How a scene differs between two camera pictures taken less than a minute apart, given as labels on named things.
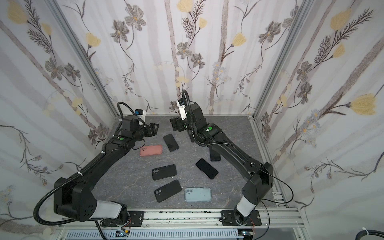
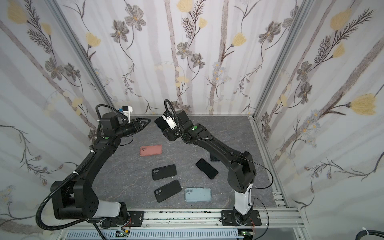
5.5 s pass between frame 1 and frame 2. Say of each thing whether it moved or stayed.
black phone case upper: stayed
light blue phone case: stayed
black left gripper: moved
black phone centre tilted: stayed
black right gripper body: moved
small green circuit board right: stayed
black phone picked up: moved
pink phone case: stayed
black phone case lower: stayed
